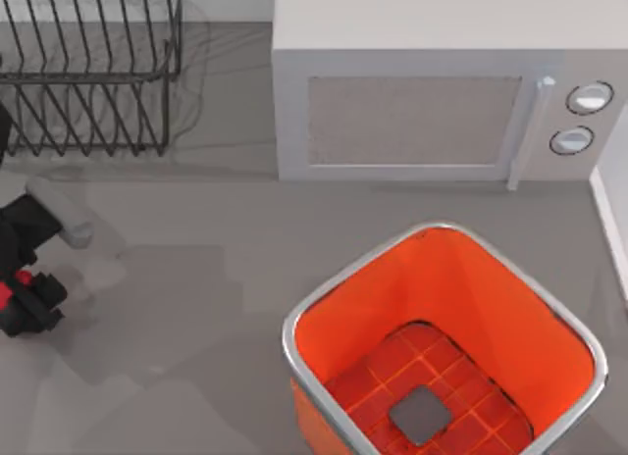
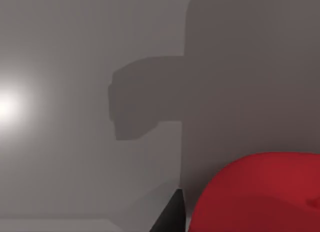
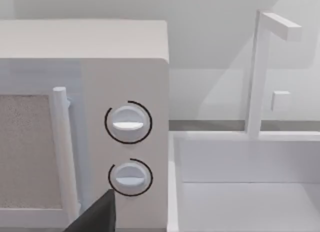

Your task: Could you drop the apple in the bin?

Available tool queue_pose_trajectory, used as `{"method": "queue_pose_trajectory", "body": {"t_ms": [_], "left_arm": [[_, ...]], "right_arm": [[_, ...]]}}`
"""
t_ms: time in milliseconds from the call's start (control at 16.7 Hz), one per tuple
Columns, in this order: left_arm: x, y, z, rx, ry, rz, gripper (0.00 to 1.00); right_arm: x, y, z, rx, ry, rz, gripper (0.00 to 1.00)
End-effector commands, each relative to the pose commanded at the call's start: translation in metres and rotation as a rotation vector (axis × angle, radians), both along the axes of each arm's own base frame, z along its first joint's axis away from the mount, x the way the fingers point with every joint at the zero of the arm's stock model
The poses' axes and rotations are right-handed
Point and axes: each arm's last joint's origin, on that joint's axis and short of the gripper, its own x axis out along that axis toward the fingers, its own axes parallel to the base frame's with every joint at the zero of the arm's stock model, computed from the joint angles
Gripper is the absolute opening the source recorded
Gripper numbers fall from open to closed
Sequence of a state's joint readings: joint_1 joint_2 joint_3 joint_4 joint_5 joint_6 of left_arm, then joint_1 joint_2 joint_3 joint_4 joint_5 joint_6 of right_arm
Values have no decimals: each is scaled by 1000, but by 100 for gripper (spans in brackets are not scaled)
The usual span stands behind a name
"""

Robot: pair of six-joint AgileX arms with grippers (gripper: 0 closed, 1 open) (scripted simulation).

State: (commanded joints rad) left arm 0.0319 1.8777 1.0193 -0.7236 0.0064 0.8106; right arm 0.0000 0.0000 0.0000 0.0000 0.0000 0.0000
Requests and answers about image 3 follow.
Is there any microwave door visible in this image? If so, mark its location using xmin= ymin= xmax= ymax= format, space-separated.
xmin=0 ymin=61 xmax=85 ymax=219

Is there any white microwave door handle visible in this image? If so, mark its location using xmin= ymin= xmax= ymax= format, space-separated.
xmin=51 ymin=86 xmax=81 ymax=217

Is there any tall white tap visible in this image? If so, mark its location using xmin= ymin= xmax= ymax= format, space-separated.
xmin=244 ymin=8 xmax=303 ymax=138

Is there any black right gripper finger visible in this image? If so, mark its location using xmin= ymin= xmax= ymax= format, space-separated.
xmin=64 ymin=188 xmax=118 ymax=232

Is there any pale microwave oven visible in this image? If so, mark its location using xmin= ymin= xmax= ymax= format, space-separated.
xmin=0 ymin=19 xmax=170 ymax=232

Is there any white sink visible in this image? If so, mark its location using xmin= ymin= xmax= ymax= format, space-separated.
xmin=166 ymin=130 xmax=320 ymax=232

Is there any white microwave knob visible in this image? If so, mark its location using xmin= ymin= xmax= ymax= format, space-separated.
xmin=109 ymin=105 xmax=148 ymax=139
xmin=112 ymin=162 xmax=150 ymax=192

